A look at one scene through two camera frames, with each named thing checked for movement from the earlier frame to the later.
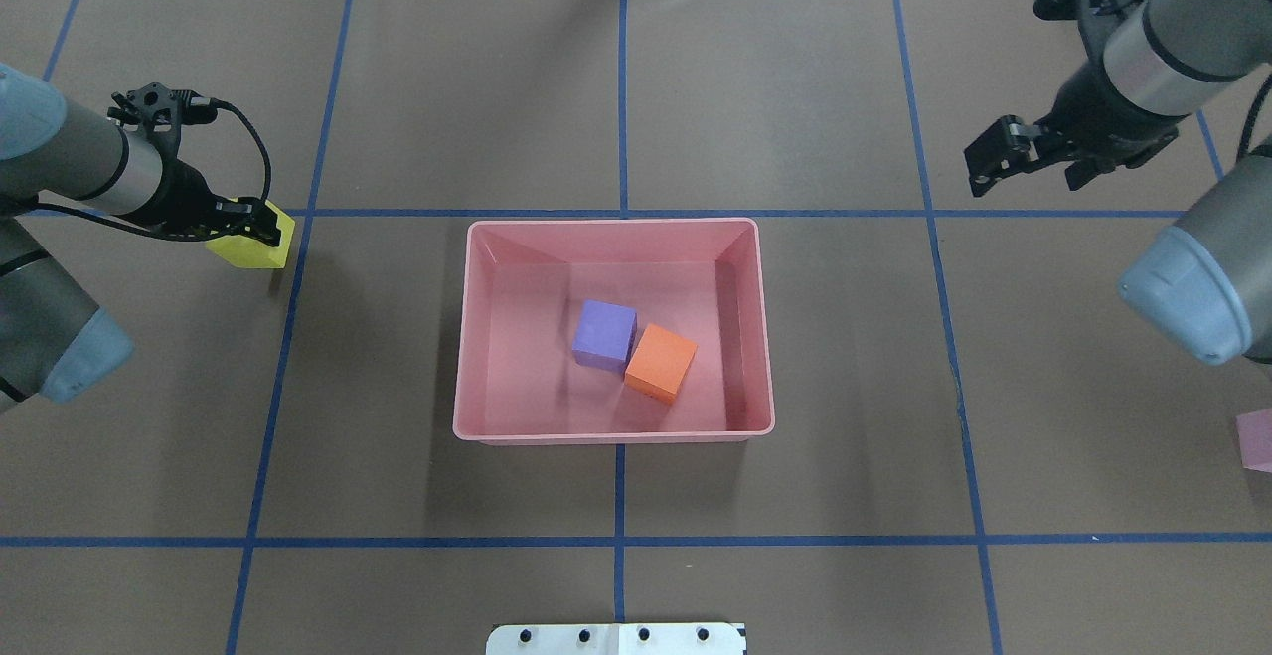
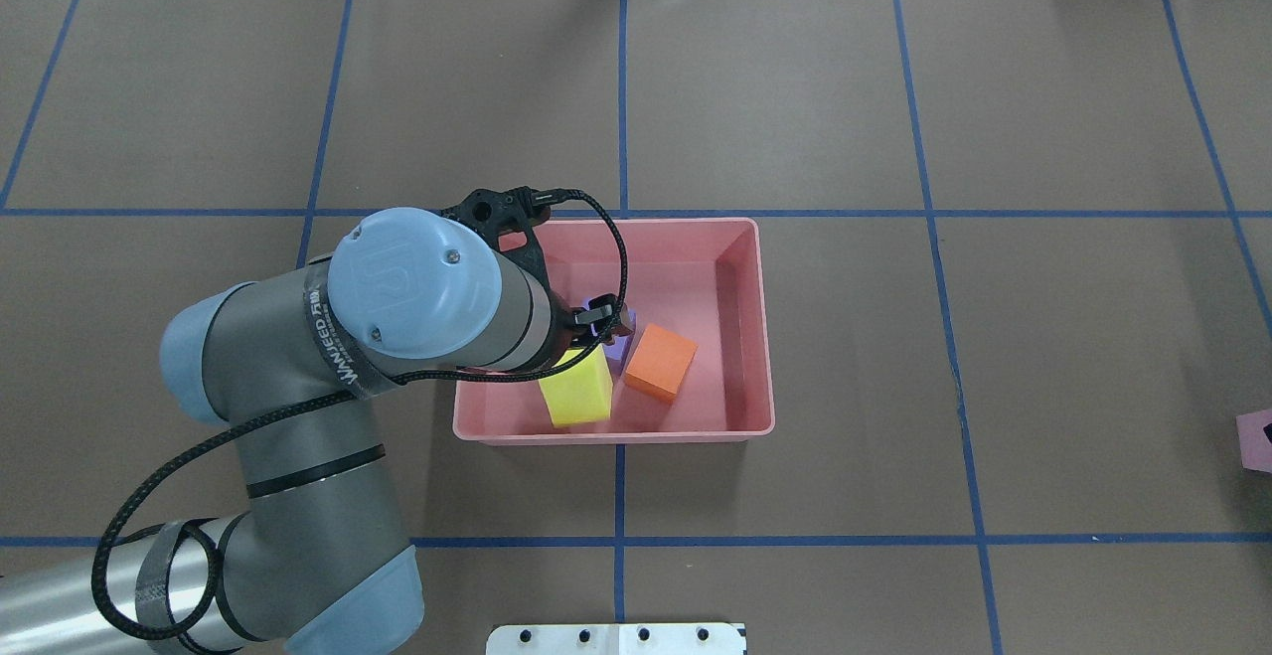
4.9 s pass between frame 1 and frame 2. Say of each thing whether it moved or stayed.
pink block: stayed
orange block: stayed
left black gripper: moved
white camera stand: stayed
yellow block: moved
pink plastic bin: stayed
